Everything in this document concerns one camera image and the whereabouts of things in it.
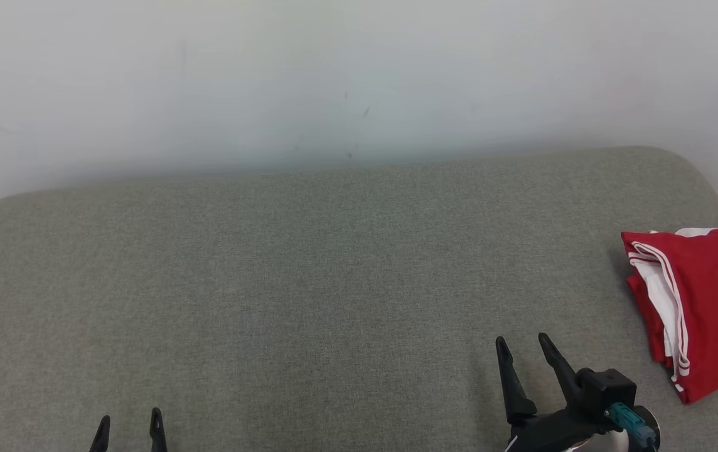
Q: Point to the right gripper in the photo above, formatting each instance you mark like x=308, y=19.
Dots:
x=553, y=436

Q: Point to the red shorts white waistband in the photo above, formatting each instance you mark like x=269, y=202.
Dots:
x=695, y=231

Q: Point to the red white basketball jersey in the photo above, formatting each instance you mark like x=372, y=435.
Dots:
x=717, y=301

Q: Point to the grey fabric sofa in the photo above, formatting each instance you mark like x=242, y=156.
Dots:
x=271, y=282

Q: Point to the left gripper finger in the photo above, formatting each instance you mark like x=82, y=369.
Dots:
x=100, y=436
x=157, y=433

